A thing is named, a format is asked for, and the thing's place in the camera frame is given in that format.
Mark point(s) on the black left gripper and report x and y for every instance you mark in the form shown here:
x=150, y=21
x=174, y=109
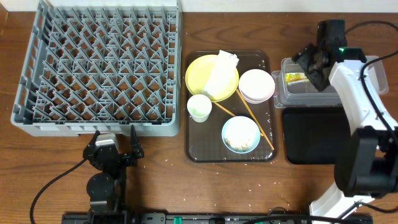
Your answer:
x=125, y=158

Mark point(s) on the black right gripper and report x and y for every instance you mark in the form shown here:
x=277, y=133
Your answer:
x=302, y=58

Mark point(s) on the green yellow snack wrapper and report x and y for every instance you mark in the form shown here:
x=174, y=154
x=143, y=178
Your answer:
x=294, y=78

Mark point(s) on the pink bowl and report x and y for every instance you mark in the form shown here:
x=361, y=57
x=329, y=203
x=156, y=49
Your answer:
x=256, y=86

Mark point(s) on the white napkin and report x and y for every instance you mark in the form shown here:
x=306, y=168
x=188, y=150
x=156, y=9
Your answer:
x=222, y=80

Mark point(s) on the white cup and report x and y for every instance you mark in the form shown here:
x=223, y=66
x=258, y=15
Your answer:
x=199, y=107

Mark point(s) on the light blue bowl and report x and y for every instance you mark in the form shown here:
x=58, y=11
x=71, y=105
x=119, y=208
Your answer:
x=240, y=134

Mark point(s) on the yellow plate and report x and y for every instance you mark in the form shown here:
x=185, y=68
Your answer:
x=198, y=73

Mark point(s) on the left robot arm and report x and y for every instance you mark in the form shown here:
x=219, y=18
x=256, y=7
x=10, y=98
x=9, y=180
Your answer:
x=107, y=189

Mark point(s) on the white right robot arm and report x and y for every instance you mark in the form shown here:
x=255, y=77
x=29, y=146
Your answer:
x=367, y=168

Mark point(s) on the clear plastic waste bin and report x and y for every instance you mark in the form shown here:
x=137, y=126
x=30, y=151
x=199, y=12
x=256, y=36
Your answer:
x=306, y=95

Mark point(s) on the black waste tray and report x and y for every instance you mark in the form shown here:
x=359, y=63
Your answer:
x=315, y=135

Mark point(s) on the wooden chopstick long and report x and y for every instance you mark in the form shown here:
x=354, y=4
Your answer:
x=255, y=119

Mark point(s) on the grey plastic dish rack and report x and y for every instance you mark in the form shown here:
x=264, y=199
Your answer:
x=92, y=66

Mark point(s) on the dark brown serving tray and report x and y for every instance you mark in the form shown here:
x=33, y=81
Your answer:
x=203, y=141

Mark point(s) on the wooden chopstick short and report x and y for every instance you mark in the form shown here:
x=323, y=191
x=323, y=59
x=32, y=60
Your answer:
x=224, y=109

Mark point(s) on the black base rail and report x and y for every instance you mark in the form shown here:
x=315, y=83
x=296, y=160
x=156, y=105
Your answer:
x=161, y=218

